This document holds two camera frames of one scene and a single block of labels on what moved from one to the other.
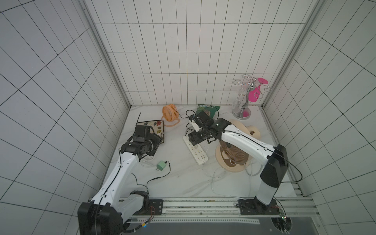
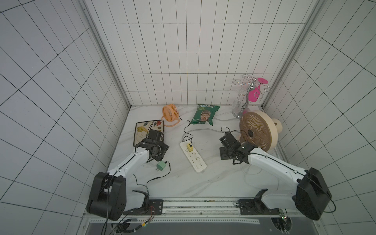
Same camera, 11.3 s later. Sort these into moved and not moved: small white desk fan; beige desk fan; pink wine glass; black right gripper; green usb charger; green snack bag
Moved: black right gripper; beige desk fan
Not moved: green usb charger; small white desk fan; green snack bag; pink wine glass
